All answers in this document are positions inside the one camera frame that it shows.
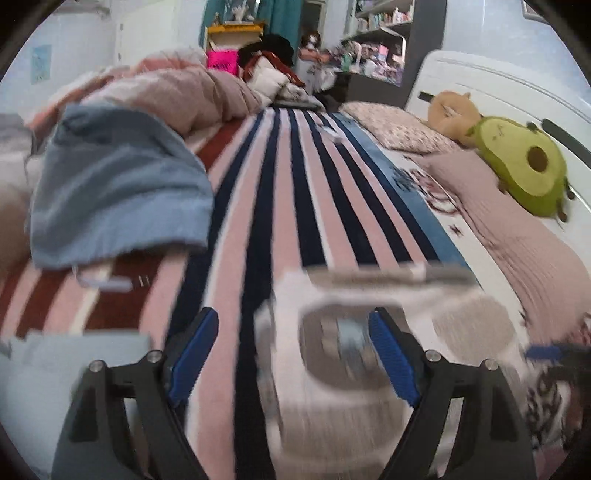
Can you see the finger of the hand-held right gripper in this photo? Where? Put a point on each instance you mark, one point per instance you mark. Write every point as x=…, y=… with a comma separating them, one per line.
x=544, y=352

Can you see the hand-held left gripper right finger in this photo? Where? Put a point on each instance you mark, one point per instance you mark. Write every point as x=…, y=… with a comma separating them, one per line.
x=392, y=360

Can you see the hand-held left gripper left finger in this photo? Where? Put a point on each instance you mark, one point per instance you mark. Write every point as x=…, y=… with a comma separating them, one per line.
x=194, y=355

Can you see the cream bear print pants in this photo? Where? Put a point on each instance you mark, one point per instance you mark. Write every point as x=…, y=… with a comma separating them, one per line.
x=369, y=369

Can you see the pink pillow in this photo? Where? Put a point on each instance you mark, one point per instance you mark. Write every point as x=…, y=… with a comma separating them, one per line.
x=517, y=230

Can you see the light blue cloth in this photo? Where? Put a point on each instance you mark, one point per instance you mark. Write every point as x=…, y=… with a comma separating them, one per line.
x=60, y=383

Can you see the striped blanket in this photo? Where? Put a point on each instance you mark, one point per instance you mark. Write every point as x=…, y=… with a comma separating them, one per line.
x=286, y=207

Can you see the blue grey cloth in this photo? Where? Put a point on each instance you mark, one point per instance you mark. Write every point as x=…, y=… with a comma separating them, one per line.
x=120, y=184

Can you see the avocado plush toy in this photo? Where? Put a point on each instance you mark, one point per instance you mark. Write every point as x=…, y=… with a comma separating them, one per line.
x=521, y=166

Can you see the floral pillow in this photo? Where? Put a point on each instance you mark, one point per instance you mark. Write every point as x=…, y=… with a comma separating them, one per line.
x=397, y=129

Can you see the tan plush toy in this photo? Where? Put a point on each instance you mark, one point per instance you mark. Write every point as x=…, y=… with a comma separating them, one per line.
x=455, y=115

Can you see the pink quilt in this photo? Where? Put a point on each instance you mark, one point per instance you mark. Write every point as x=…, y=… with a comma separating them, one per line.
x=184, y=87

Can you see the white bed headboard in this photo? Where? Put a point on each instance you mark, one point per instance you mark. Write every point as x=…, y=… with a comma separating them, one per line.
x=498, y=87

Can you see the dark desk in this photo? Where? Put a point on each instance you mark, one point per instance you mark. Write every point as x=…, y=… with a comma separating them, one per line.
x=364, y=90

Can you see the white puffer jacket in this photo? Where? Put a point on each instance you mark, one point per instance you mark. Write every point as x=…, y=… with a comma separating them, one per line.
x=272, y=78

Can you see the pink bag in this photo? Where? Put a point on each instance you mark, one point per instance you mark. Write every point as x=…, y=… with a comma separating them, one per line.
x=222, y=62

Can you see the dark shelf unit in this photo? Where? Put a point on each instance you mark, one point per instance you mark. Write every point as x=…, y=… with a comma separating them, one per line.
x=392, y=41

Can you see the wig head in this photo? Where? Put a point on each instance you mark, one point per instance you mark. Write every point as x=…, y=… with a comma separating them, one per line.
x=312, y=40

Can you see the yellow shelf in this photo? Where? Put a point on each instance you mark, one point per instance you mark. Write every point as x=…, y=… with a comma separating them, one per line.
x=235, y=28

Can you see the white door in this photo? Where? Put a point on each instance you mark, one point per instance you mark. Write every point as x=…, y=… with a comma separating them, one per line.
x=157, y=27

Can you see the glass display case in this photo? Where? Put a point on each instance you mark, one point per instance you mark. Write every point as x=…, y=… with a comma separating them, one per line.
x=241, y=10

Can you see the teal curtain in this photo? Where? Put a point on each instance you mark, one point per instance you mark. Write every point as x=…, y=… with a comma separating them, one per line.
x=286, y=18

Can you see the small blue wall poster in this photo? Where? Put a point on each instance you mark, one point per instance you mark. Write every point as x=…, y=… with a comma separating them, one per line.
x=40, y=63

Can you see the framed wall picture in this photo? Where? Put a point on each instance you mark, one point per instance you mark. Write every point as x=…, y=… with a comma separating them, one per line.
x=534, y=8

